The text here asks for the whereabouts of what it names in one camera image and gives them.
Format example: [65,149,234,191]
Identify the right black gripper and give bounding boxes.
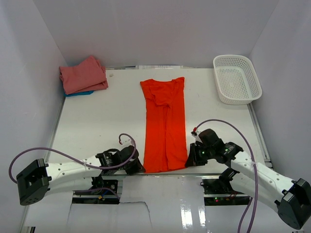
[185,143,214,167]

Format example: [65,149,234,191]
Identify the orange t shirt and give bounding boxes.
[140,77,188,173]

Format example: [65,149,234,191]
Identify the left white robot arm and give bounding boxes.
[16,146,145,206]

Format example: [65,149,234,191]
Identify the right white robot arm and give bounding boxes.
[185,129,311,230]

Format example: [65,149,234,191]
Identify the white plastic basket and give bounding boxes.
[213,54,262,105]

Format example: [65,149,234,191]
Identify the folded blue t shirt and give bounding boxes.
[64,91,94,97]

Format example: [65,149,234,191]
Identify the papers at back edge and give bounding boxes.
[106,65,192,70]

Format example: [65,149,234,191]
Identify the folded pink t shirt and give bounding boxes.
[59,55,108,95]

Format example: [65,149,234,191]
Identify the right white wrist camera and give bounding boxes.
[191,127,202,145]

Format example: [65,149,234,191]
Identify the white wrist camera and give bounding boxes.
[191,127,202,145]
[119,138,134,147]

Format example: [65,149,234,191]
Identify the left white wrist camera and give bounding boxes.
[119,138,134,147]

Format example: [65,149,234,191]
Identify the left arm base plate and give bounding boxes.
[72,180,122,204]

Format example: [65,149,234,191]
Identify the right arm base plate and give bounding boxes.
[200,179,250,206]

